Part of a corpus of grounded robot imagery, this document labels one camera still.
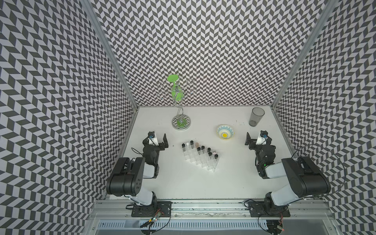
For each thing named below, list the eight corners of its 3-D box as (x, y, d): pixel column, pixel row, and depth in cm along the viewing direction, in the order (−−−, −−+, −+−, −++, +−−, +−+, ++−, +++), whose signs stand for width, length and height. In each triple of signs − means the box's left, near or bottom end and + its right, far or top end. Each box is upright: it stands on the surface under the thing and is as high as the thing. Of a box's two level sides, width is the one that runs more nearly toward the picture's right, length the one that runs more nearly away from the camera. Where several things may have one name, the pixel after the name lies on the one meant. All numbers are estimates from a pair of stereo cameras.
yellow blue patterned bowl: (217, 139, 101) (218, 136, 97) (216, 128, 107) (216, 124, 104) (233, 139, 101) (235, 136, 97) (231, 128, 107) (232, 124, 104)
